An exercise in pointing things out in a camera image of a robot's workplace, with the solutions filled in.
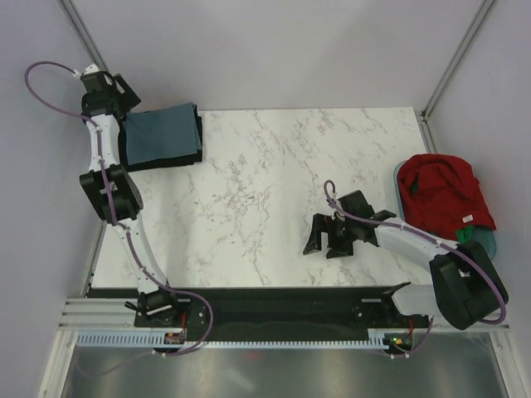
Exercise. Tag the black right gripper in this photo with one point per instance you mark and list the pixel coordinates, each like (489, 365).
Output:
(323, 223)

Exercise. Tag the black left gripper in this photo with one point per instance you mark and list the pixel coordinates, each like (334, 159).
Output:
(130, 99)

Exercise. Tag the blue-grey t-shirt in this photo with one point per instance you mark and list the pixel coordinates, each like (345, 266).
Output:
(162, 134)

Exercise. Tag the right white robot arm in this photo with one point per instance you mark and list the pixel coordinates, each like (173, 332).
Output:
(465, 288)

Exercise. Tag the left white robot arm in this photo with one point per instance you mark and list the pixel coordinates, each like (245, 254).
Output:
(117, 200)

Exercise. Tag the folded black t-shirt stack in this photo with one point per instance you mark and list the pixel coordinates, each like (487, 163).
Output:
(182, 159)

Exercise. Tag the red t-shirt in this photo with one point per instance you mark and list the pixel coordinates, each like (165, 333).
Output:
(437, 170)

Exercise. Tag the green t-shirt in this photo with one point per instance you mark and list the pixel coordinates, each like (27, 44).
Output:
(438, 210)

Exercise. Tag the teal plastic basket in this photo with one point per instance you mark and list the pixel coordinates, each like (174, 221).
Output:
(481, 235)

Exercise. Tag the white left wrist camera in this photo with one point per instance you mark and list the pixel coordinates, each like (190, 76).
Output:
(91, 69)

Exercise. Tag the left aluminium frame post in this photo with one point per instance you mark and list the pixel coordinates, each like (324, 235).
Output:
(82, 32)

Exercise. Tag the aluminium frame post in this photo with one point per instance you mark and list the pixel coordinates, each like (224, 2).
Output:
(82, 32)
(465, 44)

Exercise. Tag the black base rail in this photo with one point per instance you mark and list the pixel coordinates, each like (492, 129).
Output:
(290, 314)

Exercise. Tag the right aluminium frame post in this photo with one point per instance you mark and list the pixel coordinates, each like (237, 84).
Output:
(465, 44)

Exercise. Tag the aluminium front frame profile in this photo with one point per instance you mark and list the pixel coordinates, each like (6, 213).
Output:
(85, 314)

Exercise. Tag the white slotted cable duct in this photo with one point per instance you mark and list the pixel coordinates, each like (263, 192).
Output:
(167, 340)

